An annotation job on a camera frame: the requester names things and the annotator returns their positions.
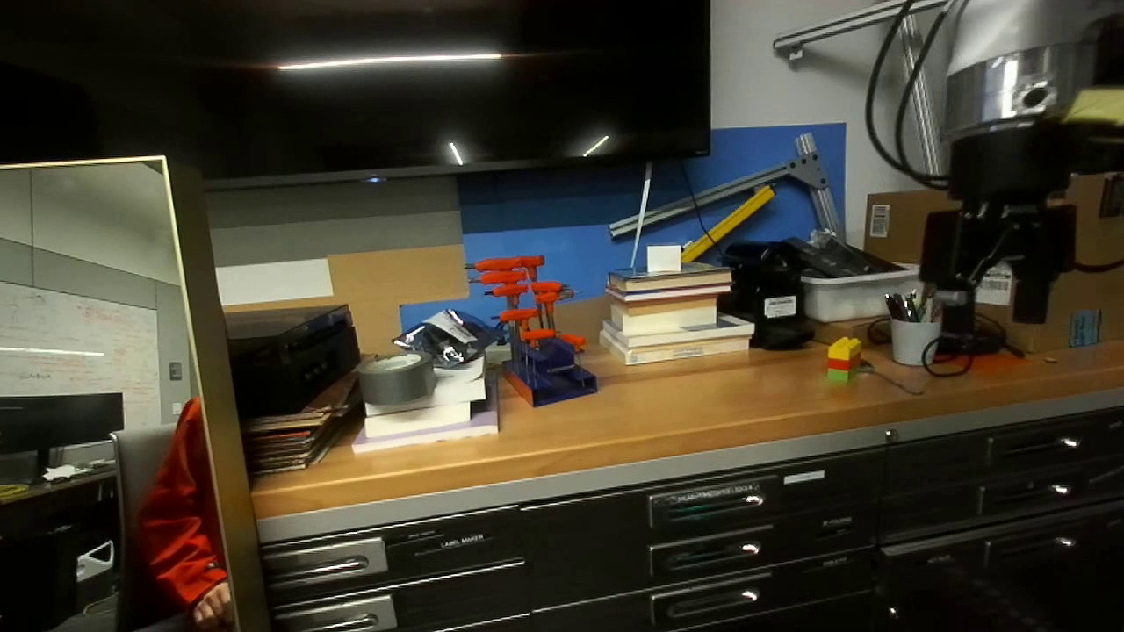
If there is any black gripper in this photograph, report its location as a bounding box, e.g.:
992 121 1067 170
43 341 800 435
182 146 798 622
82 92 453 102
919 132 1099 344

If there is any wide tool drawer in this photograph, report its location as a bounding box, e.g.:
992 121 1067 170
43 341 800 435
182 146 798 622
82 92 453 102
515 450 887 535

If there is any black drawer cabinet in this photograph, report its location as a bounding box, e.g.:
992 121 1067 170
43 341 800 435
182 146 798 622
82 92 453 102
874 400 1124 632

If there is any brown cardboard shipping box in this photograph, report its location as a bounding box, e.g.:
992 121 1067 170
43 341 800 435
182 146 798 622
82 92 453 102
865 170 1124 362

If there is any white cup with pens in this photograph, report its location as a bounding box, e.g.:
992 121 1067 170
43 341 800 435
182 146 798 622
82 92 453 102
886 287 947 369

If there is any white plastic bin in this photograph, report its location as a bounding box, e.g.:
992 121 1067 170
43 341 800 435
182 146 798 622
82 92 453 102
800 239 926 326

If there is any colourful toy brick stack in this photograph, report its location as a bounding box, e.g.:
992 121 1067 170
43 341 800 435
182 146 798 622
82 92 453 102
825 333 865 388

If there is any black label printer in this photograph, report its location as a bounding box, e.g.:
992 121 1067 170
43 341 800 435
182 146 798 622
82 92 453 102
720 239 818 355

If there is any yellow ruler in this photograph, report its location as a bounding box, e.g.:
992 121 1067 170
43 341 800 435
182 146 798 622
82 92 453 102
681 183 778 266

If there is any stack of books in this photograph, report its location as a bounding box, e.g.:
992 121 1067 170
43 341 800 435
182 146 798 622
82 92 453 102
598 264 759 369

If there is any small white box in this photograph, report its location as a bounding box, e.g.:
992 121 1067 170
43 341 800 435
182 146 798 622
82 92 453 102
642 243 685 278

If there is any thin white stick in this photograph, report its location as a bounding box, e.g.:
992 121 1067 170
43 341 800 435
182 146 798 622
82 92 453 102
627 162 661 272

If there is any orange hex key set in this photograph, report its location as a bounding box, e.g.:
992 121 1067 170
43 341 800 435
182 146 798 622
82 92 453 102
466 253 605 411

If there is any silver metal part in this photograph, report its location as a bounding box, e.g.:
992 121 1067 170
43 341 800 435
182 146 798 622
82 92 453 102
393 306 503 373

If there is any stack of white boxes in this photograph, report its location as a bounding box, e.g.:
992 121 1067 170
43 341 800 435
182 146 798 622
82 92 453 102
348 355 504 455

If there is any brown cardboard sheet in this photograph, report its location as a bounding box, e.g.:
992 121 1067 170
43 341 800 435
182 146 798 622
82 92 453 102
331 243 469 355

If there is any large black TV screen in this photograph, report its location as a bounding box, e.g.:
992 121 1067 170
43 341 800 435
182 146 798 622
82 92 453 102
0 0 711 189

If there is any black box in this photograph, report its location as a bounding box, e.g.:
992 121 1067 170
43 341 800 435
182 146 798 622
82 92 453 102
224 306 365 425

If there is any white paper sheet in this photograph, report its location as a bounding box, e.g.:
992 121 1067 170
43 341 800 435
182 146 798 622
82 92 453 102
215 256 338 307

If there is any person in red jacket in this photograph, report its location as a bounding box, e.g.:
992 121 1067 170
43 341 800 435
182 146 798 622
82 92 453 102
132 395 237 632

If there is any grey office chair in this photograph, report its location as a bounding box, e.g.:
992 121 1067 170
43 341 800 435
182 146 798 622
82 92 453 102
108 425 182 632

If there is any wood framed panel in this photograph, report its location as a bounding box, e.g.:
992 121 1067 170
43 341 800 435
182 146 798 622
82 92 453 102
0 152 274 632

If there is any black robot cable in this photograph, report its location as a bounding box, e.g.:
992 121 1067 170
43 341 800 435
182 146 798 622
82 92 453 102
860 0 958 191

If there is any metal wall rail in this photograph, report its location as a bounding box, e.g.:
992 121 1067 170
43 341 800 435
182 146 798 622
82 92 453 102
768 0 950 61

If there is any grey metal bar bracket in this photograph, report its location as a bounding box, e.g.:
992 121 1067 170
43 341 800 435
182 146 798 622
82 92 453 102
606 128 850 243

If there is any grey duct tape roll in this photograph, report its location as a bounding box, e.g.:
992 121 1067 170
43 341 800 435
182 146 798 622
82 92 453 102
353 347 437 411

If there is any grey handled drawer cabinet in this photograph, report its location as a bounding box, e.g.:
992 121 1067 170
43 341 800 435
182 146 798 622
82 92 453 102
257 500 531 632

